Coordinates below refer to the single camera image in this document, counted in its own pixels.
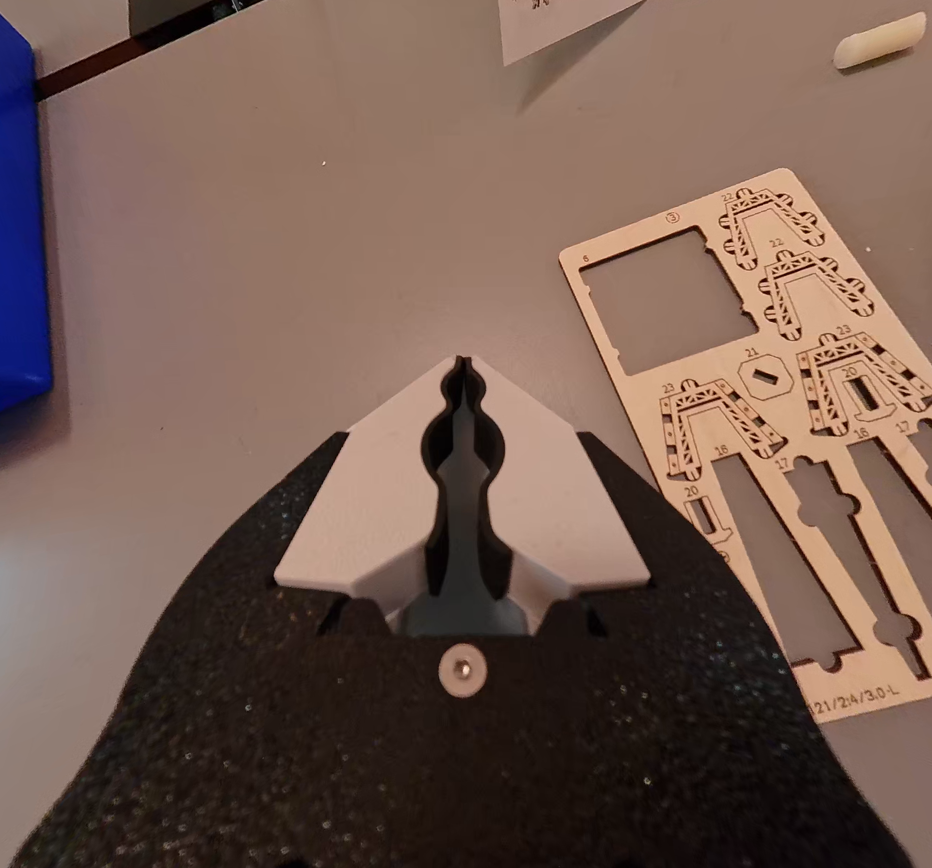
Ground paper assembly instruction sheet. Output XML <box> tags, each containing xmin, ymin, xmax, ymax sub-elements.
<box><xmin>491</xmin><ymin>0</ymin><xmax>838</xmax><ymax>68</ymax></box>

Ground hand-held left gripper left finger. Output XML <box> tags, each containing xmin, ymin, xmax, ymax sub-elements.
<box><xmin>273</xmin><ymin>356</ymin><xmax>467</xmax><ymax>601</ymax></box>

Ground grey desk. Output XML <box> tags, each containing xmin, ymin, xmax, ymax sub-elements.
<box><xmin>0</xmin><ymin>0</ymin><xmax>932</xmax><ymax>868</ymax></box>

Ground blue storage bin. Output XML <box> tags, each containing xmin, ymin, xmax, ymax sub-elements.
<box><xmin>0</xmin><ymin>12</ymin><xmax>55</xmax><ymax>414</ymax></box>

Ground white wax cylinder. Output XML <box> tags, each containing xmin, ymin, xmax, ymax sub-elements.
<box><xmin>832</xmin><ymin>11</ymin><xmax>927</xmax><ymax>70</ymax></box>

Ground laser-cut wooden parts sheet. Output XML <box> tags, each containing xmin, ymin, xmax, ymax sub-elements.
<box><xmin>559</xmin><ymin>167</ymin><xmax>932</xmax><ymax>727</ymax></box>

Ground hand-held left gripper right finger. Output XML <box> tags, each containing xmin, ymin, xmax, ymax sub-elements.
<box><xmin>460</xmin><ymin>356</ymin><xmax>652</xmax><ymax>601</ymax></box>

